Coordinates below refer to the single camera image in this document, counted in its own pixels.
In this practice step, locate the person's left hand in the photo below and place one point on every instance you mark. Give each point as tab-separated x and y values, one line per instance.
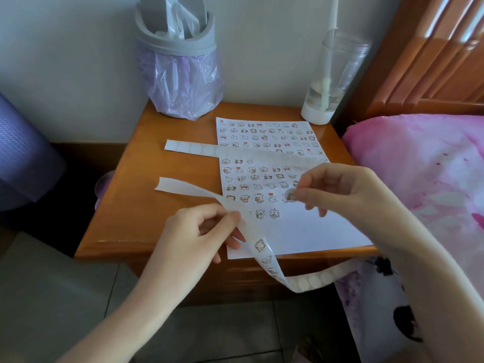
185	245

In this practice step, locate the person's right hand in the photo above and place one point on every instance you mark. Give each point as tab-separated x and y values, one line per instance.
359	200

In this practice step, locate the white paper sheet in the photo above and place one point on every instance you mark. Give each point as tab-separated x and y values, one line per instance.
321	234

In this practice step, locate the round cartoon sticker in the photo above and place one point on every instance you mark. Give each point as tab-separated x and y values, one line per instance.
291	195

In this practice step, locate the long white sticker strip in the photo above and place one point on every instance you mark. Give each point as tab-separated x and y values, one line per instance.
189	146

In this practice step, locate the rows of stuck cartoon stickers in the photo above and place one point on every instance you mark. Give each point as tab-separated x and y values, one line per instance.
264	132

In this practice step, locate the person's right forearm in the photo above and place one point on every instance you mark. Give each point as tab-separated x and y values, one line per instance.
442	298

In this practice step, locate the person's left forearm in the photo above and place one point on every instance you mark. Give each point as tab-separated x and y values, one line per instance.
121	325

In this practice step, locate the wooden nightstand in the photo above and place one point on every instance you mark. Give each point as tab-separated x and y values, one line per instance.
143	223

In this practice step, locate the pink floral bedding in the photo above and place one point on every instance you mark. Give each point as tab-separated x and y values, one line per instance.
435	158

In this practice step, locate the clear cup with white base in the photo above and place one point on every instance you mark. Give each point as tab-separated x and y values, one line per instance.
315	116

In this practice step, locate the purple plastic container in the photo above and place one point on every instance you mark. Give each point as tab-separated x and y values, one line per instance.
104	189

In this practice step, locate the wooden bed headboard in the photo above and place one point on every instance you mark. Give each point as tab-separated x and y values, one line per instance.
423	71

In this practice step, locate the purple plastic bin bag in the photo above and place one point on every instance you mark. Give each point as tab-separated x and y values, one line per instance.
181	90

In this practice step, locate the purple rolled mat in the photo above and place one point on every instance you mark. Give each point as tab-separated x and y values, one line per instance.
26	162

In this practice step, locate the white straw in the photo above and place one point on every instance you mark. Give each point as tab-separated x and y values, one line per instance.
333	11

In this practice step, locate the grey trash bin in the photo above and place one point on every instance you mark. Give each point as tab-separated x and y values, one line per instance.
174	49

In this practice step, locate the white backing scraps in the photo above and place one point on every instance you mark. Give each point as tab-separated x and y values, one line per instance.
174	22

